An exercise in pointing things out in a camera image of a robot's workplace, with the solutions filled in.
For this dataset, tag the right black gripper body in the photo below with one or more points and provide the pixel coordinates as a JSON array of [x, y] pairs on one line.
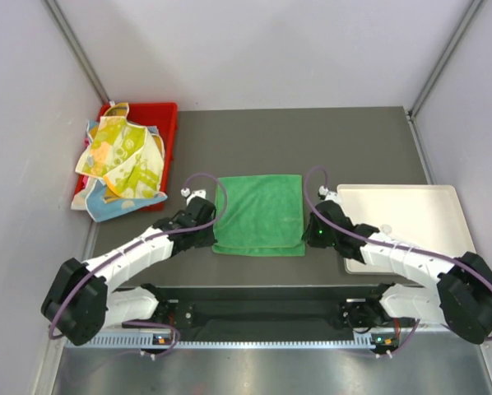
[[317, 237]]

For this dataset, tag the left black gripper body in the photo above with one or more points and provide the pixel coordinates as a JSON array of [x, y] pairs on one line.
[[205, 237]]

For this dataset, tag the green microfiber towel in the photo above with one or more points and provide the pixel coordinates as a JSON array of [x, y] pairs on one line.
[[263, 216]]

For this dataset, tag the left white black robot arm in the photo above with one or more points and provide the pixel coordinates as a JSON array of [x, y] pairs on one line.
[[84, 297]]

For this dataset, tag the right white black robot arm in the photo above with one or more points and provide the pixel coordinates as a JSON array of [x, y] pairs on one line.
[[453, 291]]

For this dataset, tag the yellow green patterned towel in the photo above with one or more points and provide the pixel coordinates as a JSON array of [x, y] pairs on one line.
[[128, 158]]

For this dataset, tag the blue patterned towel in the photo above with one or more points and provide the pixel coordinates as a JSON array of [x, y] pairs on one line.
[[94, 199]]

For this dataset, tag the white square tray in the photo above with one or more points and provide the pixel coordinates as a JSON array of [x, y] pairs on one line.
[[428, 216]]

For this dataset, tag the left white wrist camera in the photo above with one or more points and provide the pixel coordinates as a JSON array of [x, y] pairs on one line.
[[188, 193]]

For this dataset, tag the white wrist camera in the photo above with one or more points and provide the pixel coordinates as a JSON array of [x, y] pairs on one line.
[[325, 194], [188, 193]]

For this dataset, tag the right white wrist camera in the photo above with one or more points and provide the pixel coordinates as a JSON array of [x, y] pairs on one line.
[[325, 194]]

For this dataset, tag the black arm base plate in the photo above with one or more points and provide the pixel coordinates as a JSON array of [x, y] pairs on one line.
[[266, 313]]

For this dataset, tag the aluminium frame rail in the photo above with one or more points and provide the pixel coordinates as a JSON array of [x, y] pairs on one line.
[[473, 333]]

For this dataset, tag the grey slotted cable duct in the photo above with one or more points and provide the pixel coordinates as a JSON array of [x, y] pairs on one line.
[[158, 340]]

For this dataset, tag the right aluminium corner post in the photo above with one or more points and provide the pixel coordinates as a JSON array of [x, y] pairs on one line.
[[458, 34]]

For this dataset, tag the aluminium corner post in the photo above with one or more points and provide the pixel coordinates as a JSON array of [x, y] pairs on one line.
[[458, 34], [67, 32]]

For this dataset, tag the left aluminium corner post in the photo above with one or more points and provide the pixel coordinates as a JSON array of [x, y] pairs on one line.
[[67, 32]]

